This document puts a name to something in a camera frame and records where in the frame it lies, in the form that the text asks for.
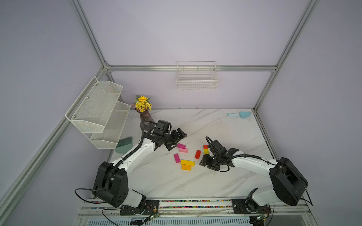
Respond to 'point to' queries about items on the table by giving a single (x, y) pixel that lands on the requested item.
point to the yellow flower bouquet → (142, 103)
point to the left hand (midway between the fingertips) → (182, 140)
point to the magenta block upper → (179, 145)
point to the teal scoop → (242, 114)
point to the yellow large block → (189, 163)
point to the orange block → (185, 167)
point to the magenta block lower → (177, 158)
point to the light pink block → (185, 150)
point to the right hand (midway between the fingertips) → (204, 166)
